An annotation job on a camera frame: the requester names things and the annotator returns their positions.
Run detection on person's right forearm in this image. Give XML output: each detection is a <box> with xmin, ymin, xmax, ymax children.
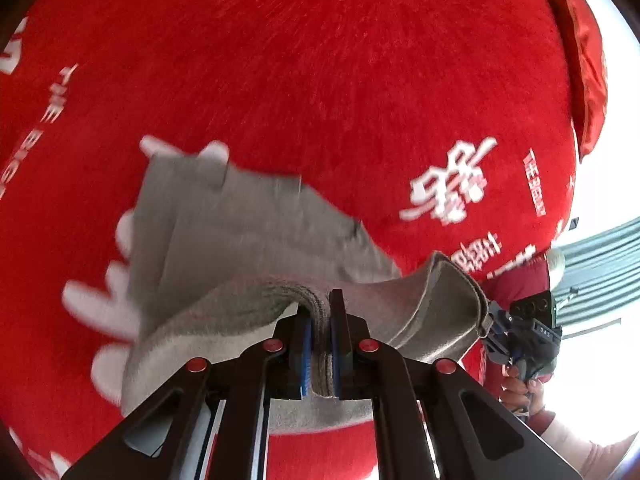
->
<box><xmin>529</xmin><ymin>409</ymin><xmax>640</xmax><ymax>480</ymax></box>

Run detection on person's right hand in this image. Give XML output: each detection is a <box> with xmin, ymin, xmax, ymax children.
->
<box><xmin>500</xmin><ymin>364</ymin><xmax>547</xmax><ymax>418</ymax></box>

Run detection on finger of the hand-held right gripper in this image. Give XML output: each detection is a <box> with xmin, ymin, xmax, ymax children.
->
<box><xmin>483</xmin><ymin>334</ymin><xmax>513</xmax><ymax>363</ymax></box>
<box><xmin>484</xmin><ymin>301</ymin><xmax>515</xmax><ymax>335</ymax></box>

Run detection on grey sweater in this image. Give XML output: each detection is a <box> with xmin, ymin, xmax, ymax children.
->
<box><xmin>120</xmin><ymin>152</ymin><xmax>490</xmax><ymax>435</ymax></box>

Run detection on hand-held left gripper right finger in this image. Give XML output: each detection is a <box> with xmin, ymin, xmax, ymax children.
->
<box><xmin>327</xmin><ymin>288</ymin><xmax>581</xmax><ymax>480</ymax></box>

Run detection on red satin pillow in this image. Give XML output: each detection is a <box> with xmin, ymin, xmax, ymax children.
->
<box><xmin>537</xmin><ymin>0</ymin><xmax>610</xmax><ymax>162</ymax></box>

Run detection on red printed blanket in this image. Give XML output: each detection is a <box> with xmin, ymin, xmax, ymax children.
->
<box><xmin>0</xmin><ymin>0</ymin><xmax>581</xmax><ymax>480</ymax></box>

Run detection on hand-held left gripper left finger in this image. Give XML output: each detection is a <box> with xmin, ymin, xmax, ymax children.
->
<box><xmin>60</xmin><ymin>305</ymin><xmax>315</xmax><ymax>480</ymax></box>

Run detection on teal striped cloth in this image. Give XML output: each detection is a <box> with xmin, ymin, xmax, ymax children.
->
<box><xmin>552</xmin><ymin>217</ymin><xmax>640</xmax><ymax>328</ymax></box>

